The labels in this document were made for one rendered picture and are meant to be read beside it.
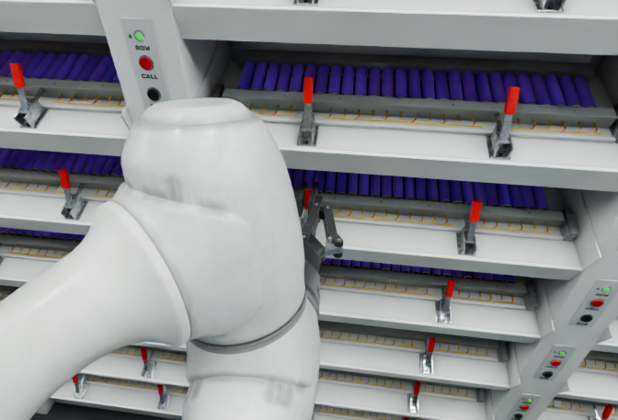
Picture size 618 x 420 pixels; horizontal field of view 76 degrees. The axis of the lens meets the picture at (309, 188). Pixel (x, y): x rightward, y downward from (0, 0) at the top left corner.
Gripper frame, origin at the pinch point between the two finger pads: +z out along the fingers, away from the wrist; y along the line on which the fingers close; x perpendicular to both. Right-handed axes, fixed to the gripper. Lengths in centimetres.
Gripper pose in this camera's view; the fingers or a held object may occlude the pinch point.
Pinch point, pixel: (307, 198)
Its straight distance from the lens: 64.1
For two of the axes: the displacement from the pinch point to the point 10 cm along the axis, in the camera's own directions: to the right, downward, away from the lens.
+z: 1.3, -4.4, 8.9
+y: 9.9, 0.8, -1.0
